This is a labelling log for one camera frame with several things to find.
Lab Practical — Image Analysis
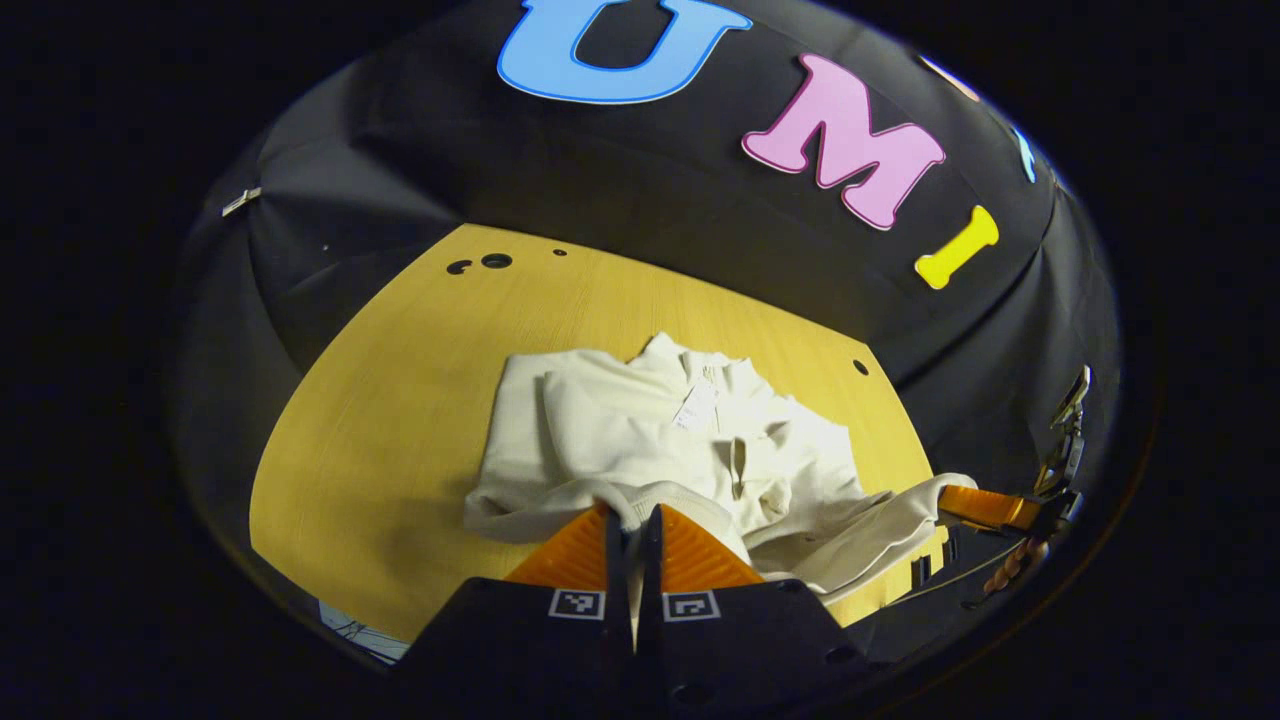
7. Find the black backdrop cloth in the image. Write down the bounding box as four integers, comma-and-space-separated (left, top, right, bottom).
170, 0, 1121, 641

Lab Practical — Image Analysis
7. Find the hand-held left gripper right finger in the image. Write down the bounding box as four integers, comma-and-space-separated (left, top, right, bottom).
636, 503, 878, 717

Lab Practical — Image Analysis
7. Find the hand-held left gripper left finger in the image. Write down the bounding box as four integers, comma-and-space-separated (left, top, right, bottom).
398, 503, 637, 717

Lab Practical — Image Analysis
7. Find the white sweatshirt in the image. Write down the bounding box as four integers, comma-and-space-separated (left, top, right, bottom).
463, 332, 979, 606

